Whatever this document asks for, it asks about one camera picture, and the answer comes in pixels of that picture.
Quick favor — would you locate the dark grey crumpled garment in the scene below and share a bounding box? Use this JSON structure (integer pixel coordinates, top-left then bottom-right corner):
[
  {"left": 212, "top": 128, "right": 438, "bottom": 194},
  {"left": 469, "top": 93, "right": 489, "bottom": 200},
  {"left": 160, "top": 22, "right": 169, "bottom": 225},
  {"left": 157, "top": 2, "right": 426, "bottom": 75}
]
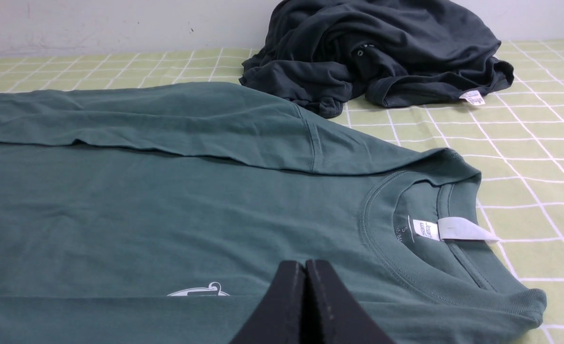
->
[{"left": 239, "top": 0, "right": 514, "bottom": 119}]

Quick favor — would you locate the green checkered tablecloth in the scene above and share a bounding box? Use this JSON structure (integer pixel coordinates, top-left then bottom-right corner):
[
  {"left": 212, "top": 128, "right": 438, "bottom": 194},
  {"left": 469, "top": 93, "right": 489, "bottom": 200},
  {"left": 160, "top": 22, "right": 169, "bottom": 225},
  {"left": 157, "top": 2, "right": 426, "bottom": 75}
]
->
[{"left": 0, "top": 41, "right": 564, "bottom": 344}]

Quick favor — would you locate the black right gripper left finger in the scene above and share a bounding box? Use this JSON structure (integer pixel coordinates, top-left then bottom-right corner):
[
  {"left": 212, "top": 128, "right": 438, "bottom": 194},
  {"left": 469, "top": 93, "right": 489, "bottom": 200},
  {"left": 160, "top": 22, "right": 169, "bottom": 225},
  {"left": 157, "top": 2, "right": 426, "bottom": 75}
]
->
[{"left": 231, "top": 261, "right": 306, "bottom": 344}]

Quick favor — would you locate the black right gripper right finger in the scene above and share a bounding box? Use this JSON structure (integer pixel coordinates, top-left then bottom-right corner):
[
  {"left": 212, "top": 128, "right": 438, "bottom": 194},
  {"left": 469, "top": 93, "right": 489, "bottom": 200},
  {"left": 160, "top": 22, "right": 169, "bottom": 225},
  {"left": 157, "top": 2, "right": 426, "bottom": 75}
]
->
[{"left": 305, "top": 259, "right": 393, "bottom": 344}]

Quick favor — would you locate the green long-sleeve top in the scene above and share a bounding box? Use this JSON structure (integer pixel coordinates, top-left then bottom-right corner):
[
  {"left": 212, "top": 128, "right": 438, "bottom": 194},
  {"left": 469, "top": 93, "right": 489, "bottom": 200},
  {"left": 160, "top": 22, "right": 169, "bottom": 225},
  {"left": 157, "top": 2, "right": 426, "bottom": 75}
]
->
[{"left": 0, "top": 82, "right": 547, "bottom": 344}]

